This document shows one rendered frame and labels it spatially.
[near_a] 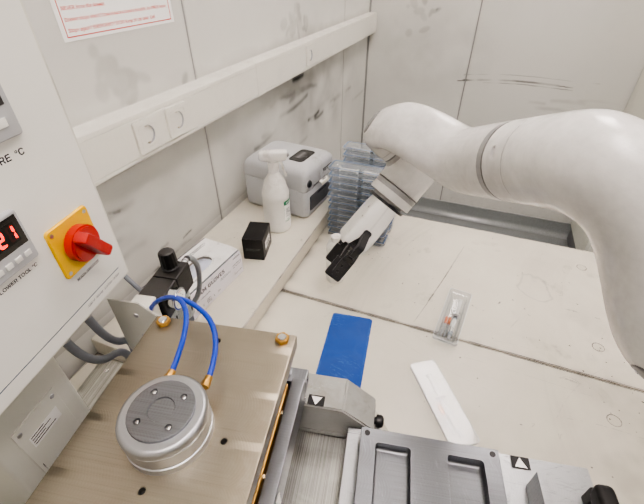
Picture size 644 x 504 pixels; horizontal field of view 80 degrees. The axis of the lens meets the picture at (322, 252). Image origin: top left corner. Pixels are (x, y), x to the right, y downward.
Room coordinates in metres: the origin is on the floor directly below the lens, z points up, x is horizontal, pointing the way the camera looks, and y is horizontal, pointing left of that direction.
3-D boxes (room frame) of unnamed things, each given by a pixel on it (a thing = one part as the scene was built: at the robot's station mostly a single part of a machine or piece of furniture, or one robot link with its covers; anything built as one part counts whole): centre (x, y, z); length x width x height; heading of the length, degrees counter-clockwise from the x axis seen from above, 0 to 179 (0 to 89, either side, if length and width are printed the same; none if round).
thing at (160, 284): (0.43, 0.23, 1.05); 0.15 x 0.05 x 0.15; 170
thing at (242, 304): (0.90, 0.22, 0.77); 0.84 x 0.30 x 0.04; 158
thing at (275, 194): (1.01, 0.13, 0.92); 0.09 x 0.08 x 0.25; 94
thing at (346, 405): (0.31, 0.04, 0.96); 0.26 x 0.05 x 0.07; 80
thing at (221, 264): (0.72, 0.31, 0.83); 0.23 x 0.12 x 0.07; 154
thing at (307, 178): (1.18, 0.10, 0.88); 0.25 x 0.20 x 0.17; 62
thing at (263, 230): (0.89, 0.18, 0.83); 0.09 x 0.06 x 0.07; 173
